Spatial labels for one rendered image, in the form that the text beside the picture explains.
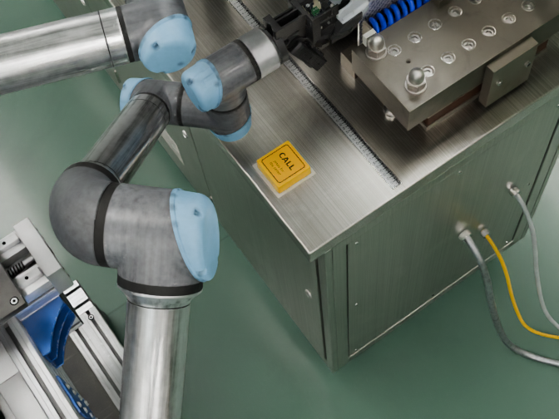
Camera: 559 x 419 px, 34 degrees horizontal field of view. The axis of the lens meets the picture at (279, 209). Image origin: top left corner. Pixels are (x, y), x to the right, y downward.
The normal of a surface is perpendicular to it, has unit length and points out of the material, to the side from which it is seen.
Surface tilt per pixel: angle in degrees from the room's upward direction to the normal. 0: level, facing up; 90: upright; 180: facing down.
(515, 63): 90
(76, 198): 22
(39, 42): 15
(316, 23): 90
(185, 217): 3
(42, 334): 0
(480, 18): 0
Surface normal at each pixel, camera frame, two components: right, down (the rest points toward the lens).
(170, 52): 0.29, 0.85
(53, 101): -0.07, -0.43
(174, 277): 0.40, 0.20
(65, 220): -0.65, -0.04
